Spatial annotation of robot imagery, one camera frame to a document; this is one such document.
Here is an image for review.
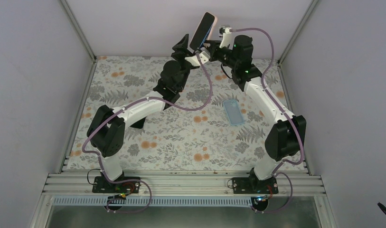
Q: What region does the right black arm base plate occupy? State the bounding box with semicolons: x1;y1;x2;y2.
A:
231;177;279;195

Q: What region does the black smartphone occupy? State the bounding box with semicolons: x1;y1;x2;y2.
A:
130;118;146;129

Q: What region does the aluminium mounting rail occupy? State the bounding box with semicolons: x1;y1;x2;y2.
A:
42;170;326;197

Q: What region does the floral patterned table mat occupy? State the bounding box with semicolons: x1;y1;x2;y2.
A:
66;56;307;172

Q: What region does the light blue phone case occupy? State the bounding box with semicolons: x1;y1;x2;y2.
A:
223;99;245;126

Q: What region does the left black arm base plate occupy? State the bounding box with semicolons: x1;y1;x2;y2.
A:
92;176;141;194

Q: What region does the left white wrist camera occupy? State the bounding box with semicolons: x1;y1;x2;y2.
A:
185;51;210;67

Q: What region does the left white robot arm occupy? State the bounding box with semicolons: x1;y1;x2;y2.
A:
87;34;194;192

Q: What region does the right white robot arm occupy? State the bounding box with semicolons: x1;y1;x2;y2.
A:
205;35;307;193

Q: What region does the phone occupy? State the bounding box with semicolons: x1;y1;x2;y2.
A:
189;12;216;51

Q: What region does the slotted grey cable duct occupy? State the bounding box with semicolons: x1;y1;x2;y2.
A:
52;196;268;208

